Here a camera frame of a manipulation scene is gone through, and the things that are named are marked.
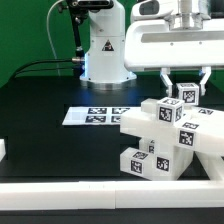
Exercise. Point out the white chair seat block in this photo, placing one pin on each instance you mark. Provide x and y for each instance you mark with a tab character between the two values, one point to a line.
169	161

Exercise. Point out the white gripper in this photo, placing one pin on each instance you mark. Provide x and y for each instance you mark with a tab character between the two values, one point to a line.
176	34

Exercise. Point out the white chair back frame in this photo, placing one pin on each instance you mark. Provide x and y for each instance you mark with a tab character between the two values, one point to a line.
200	129

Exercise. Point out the white front fence bar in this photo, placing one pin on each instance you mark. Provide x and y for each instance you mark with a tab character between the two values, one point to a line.
111	195

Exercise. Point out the white right fence bar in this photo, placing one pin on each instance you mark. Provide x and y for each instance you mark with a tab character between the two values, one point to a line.
213	166

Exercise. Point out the white fence piece left edge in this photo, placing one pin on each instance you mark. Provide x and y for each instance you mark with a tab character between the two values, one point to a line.
2	149

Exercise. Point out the white fence bar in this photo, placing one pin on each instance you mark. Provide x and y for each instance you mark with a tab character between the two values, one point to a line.
213	166
111	195

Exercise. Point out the small white cube block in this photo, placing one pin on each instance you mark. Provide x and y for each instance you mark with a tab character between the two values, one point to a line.
189	93

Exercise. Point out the flat white tagged plate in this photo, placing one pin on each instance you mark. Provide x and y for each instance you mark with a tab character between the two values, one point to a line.
93	116

